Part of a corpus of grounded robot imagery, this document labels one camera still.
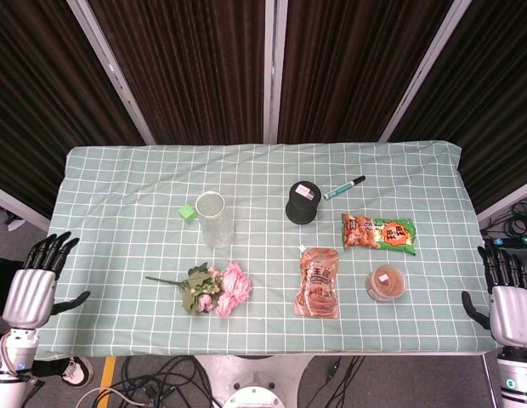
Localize teal marker pen black cap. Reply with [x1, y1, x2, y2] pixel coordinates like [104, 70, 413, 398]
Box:
[322, 174, 367, 202]

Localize green white checked tablecloth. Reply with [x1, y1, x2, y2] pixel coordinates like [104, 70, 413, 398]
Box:
[23, 142, 516, 358]

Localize black mesh pen holder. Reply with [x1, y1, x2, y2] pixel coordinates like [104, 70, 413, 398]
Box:
[285, 180, 323, 225]

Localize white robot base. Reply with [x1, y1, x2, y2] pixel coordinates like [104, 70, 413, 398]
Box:
[195, 354, 315, 408]

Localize clear glass cup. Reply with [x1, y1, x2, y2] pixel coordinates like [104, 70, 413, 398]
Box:
[195, 191, 235, 250]

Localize dark brown partition panel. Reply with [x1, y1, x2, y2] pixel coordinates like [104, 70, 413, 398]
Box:
[389, 0, 527, 214]
[0, 0, 146, 218]
[88, 0, 274, 146]
[276, 0, 455, 145]

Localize coiled black cables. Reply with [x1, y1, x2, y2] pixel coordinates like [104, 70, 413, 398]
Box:
[479, 199, 527, 239]

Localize pink artificial flower bouquet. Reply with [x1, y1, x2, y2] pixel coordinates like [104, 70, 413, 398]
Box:
[144, 261, 252, 319]

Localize orange green peanut snack bag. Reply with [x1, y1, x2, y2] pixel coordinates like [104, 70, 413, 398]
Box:
[341, 212, 418, 257]

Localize black floor cable bundle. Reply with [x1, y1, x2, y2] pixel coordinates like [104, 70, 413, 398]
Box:
[112, 355, 218, 408]

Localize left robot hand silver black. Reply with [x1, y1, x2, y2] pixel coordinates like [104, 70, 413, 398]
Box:
[0, 231, 91, 331]

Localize round clear tub rubber bands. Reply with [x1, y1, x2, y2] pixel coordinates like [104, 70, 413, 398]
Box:
[365, 263, 409, 303]

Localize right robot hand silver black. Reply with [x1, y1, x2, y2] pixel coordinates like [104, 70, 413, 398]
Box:
[461, 242, 527, 346]

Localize yellow floor tape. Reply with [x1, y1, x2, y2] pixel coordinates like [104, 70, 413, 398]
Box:
[99, 355, 118, 390]

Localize peanut butter spout pouch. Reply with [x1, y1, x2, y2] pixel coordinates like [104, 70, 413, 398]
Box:
[294, 244, 341, 320]

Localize large black bulky object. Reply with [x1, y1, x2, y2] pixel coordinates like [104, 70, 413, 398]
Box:
[0, 254, 19, 320]

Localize black white sneaker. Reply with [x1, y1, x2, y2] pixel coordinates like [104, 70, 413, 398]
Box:
[59, 355, 94, 388]

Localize black power strip blue labels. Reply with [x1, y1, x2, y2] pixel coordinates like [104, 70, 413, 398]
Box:
[479, 235, 527, 258]

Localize white partition post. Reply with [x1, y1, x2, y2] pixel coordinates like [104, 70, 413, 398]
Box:
[0, 182, 51, 233]
[67, 0, 156, 145]
[475, 178, 527, 223]
[263, 0, 289, 145]
[378, 0, 475, 143]

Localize black cable with connector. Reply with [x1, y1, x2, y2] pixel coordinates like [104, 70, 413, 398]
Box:
[325, 355, 366, 408]

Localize white floor cable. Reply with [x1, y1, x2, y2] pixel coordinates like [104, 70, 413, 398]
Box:
[75, 385, 141, 407]

